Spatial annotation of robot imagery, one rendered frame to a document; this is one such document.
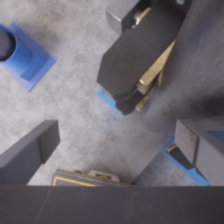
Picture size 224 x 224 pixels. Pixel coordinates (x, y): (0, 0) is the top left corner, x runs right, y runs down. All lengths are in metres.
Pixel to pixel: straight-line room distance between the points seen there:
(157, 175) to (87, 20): 1.65
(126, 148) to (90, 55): 0.97
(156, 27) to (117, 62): 0.15
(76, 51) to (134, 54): 1.29
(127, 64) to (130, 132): 0.87
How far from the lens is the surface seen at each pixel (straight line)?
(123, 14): 0.56
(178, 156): 0.94
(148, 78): 0.45
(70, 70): 1.67
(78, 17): 1.94
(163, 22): 0.54
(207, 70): 0.18
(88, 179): 1.20
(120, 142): 1.29
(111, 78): 0.46
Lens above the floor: 1.43
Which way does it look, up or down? 79 degrees down
